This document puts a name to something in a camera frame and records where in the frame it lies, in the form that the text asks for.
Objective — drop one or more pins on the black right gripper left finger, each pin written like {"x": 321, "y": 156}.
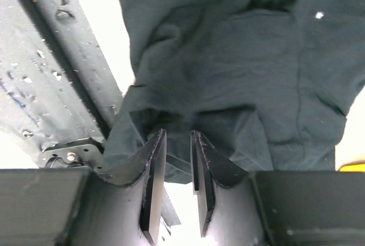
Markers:
{"x": 77, "y": 206}

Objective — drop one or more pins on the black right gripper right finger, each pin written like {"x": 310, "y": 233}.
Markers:
{"x": 236, "y": 207}

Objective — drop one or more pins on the black t shirt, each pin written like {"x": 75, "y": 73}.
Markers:
{"x": 268, "y": 82}

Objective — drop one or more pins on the yellow plastic bin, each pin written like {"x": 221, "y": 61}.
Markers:
{"x": 356, "y": 167}

